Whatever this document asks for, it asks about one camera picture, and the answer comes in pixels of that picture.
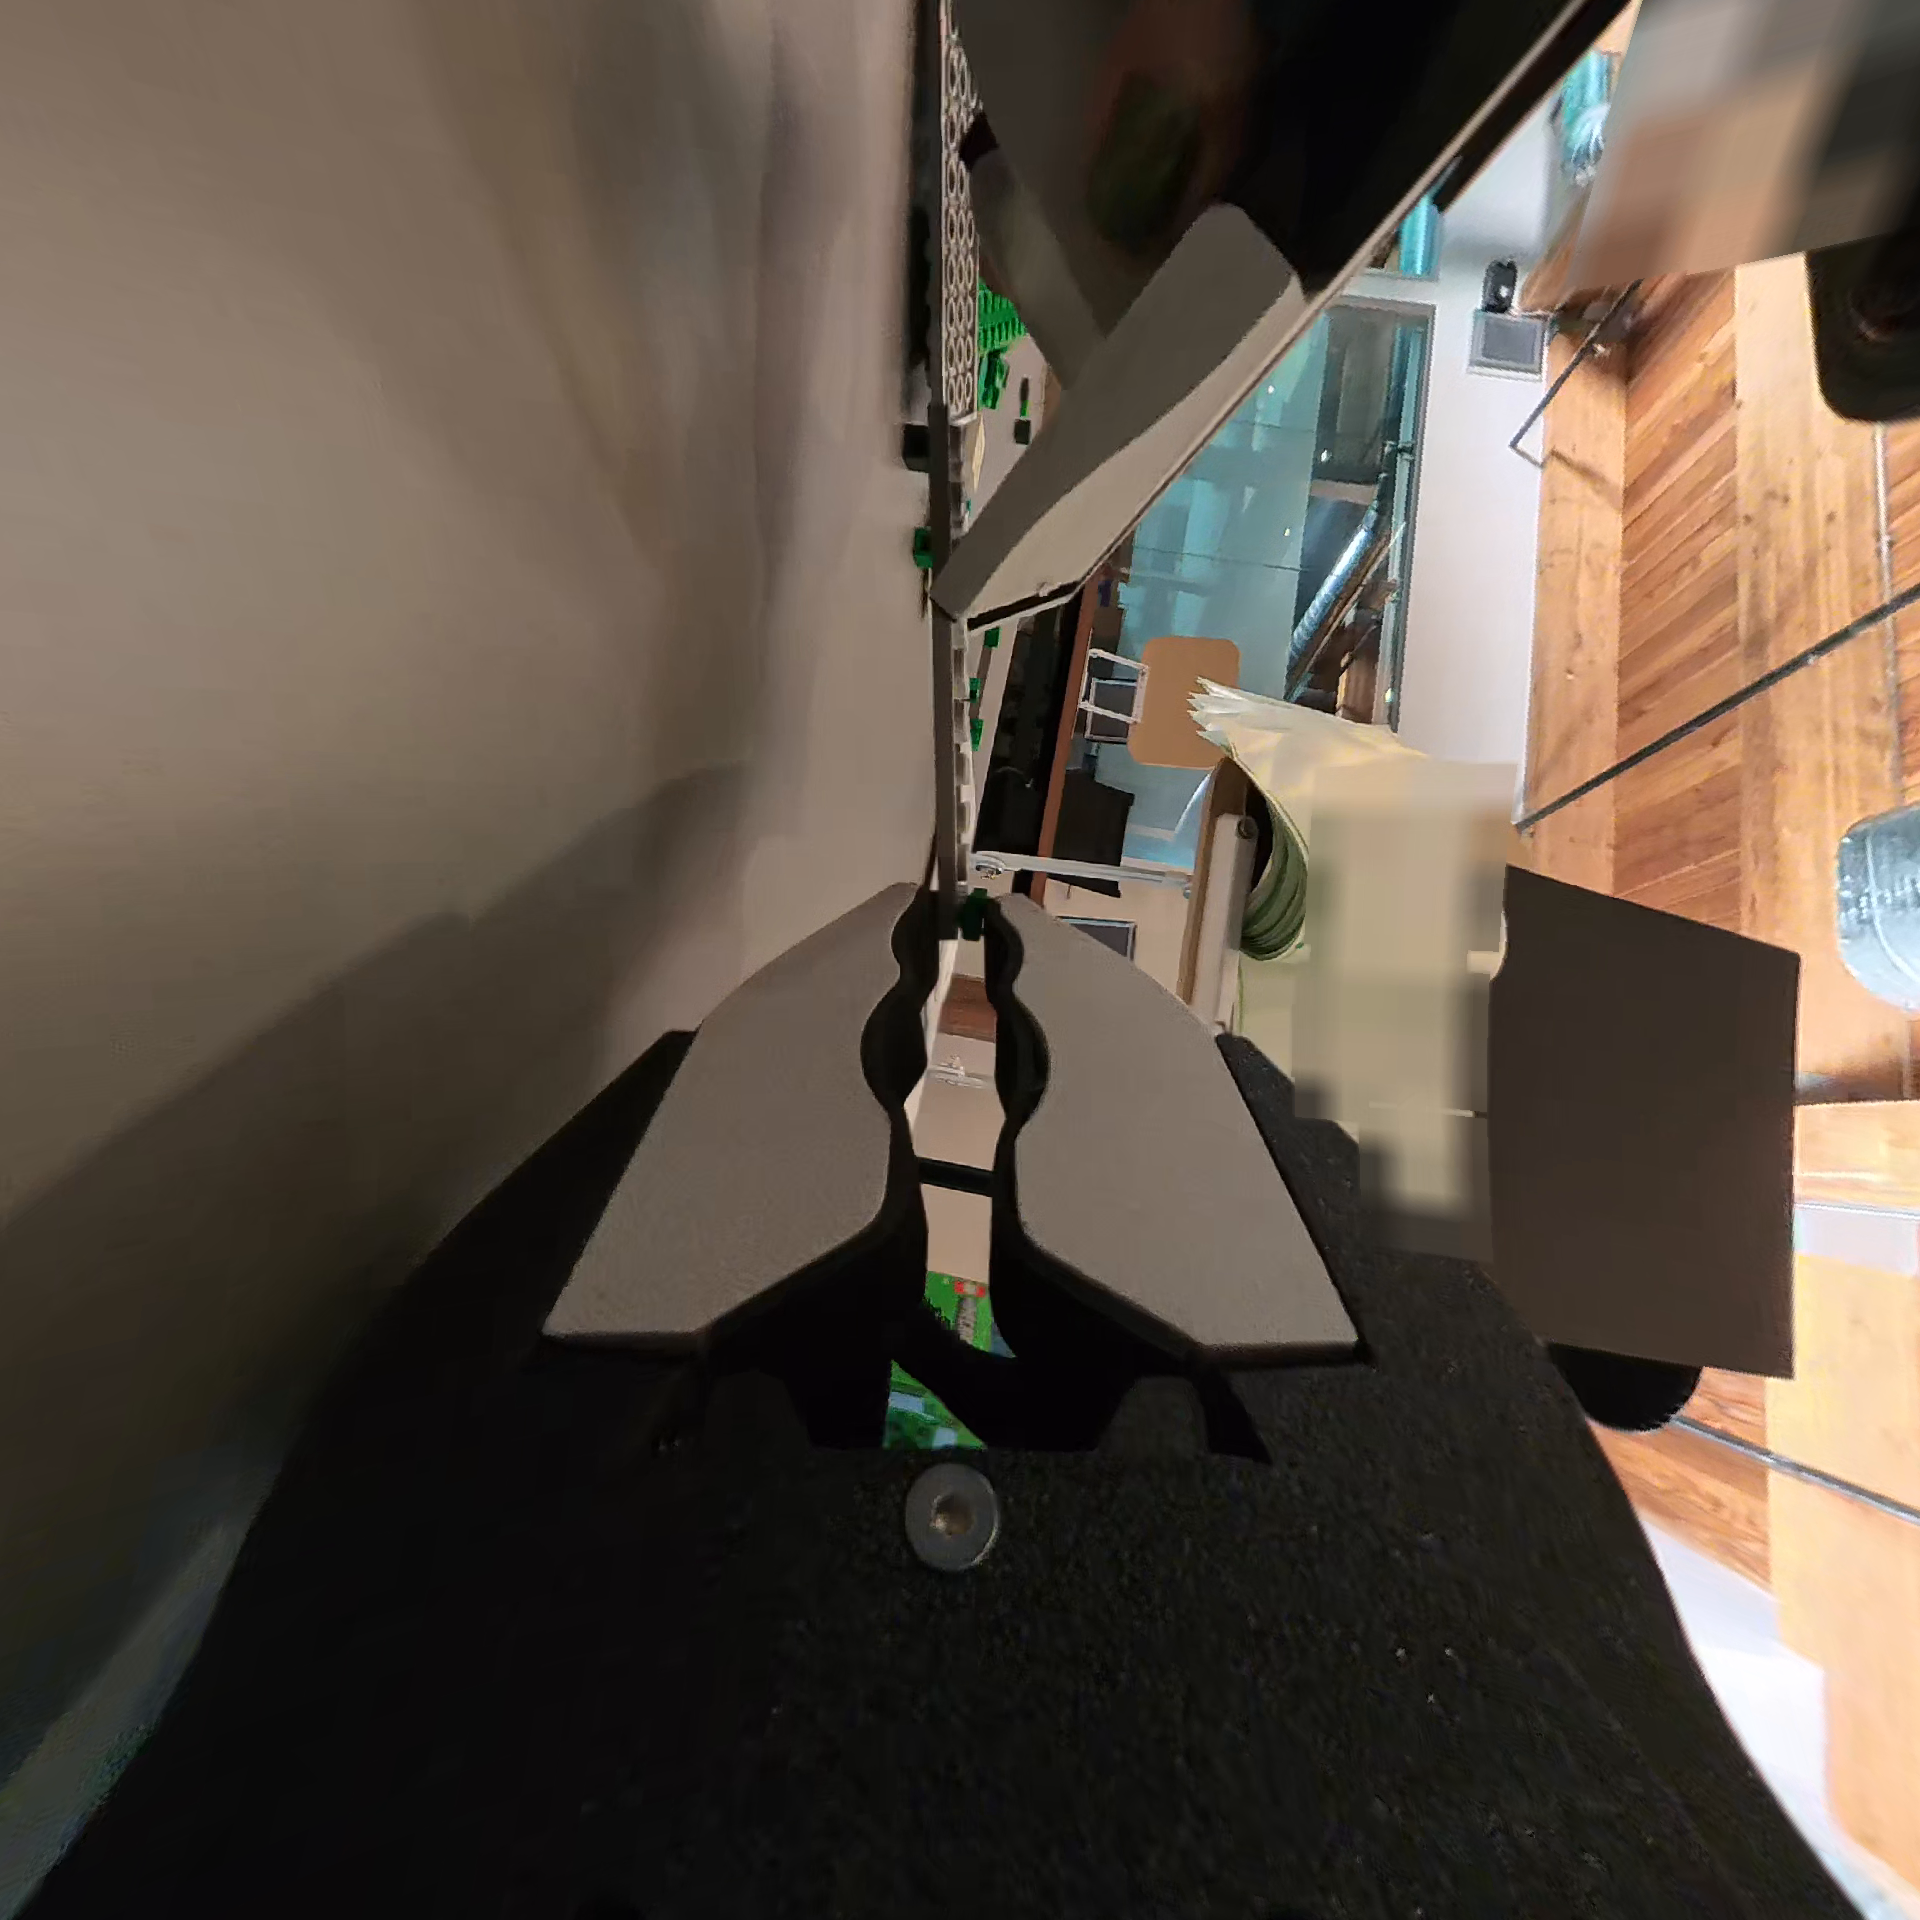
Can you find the grey studded building plate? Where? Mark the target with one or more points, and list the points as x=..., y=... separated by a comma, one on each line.
x=944, y=720

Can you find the large green building plate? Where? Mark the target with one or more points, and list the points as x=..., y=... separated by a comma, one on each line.
x=997, y=322

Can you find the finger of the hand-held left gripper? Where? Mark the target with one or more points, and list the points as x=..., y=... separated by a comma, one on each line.
x=1043, y=269
x=1141, y=405

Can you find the silver duct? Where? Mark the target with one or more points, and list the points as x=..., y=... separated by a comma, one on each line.
x=1342, y=586

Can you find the brown chair back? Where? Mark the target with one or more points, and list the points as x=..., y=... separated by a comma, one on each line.
x=1185, y=698

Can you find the black round object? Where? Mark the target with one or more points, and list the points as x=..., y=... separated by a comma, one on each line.
x=1875, y=339

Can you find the green printed booklet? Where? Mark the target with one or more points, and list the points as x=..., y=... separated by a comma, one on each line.
x=930, y=1319

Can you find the dark brown square panel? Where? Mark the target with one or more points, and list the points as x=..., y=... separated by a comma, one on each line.
x=1642, y=1124

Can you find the black monitor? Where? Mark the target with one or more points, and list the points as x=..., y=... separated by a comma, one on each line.
x=1037, y=735

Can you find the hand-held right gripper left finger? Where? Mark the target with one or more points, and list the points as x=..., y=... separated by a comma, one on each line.
x=735, y=1185

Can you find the glass partition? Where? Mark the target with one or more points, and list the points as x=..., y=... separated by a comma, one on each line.
x=1261, y=511

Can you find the grey wall vent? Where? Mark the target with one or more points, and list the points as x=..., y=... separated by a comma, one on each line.
x=1504, y=341

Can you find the white frame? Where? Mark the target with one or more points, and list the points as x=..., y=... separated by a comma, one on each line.
x=1119, y=693

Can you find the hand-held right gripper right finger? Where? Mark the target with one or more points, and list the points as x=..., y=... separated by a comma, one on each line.
x=1185, y=1200

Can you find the green striped cloth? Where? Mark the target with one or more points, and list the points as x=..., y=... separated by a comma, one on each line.
x=1275, y=901

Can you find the clear plastic bag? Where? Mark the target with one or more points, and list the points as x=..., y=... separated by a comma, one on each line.
x=1306, y=735

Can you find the metallic cylinder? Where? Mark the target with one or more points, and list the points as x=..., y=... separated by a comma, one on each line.
x=1882, y=901

